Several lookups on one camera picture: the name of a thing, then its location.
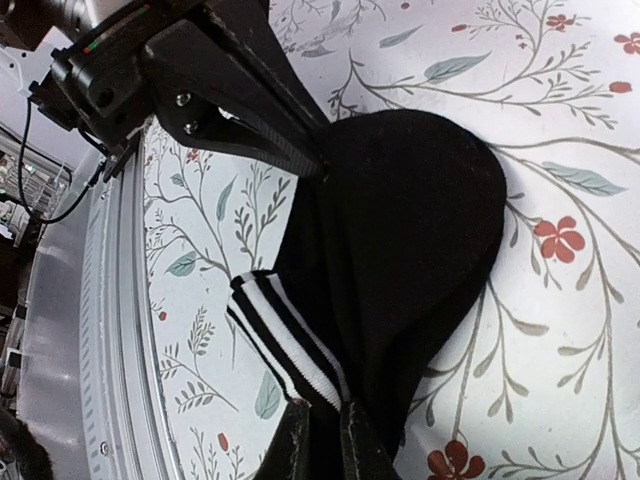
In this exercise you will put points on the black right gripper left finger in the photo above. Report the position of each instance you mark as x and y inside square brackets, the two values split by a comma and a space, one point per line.
[288, 457]

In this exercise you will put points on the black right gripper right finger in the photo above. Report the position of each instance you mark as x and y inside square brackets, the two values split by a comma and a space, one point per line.
[363, 455]

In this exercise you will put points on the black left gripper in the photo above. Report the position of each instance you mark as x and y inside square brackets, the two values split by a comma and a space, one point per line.
[227, 88]

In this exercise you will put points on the black sock with white stripes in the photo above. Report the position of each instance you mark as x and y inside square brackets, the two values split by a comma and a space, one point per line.
[379, 264]

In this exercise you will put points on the aluminium front rail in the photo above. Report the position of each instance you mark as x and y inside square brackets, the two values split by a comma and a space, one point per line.
[89, 389]

